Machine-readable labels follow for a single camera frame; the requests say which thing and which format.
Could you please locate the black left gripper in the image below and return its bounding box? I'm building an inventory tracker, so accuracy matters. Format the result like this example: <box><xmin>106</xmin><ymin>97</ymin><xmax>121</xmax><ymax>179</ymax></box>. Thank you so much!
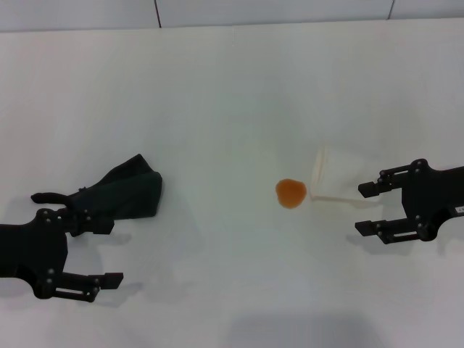
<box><xmin>0</xmin><ymin>207</ymin><xmax>125</xmax><ymax>302</ymax></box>

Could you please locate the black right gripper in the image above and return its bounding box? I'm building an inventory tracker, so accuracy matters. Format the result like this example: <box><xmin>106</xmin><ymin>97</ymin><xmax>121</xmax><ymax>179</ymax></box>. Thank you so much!
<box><xmin>354</xmin><ymin>158</ymin><xmax>464</xmax><ymax>246</ymax></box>

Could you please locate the white paper cup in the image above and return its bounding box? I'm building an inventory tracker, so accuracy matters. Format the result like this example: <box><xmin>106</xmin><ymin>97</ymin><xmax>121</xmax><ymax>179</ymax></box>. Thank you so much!
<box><xmin>307</xmin><ymin>144</ymin><xmax>386</xmax><ymax>210</ymax></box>

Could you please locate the dark cloth rag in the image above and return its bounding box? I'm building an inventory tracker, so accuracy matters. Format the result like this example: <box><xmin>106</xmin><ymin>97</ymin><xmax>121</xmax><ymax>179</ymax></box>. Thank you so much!
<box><xmin>30</xmin><ymin>153</ymin><xmax>166</xmax><ymax>223</ymax></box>

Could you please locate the orange-brown liquid stain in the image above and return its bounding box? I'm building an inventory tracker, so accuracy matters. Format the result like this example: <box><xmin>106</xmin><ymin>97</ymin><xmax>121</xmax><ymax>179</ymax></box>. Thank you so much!
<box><xmin>275</xmin><ymin>178</ymin><xmax>309</xmax><ymax>210</ymax></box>

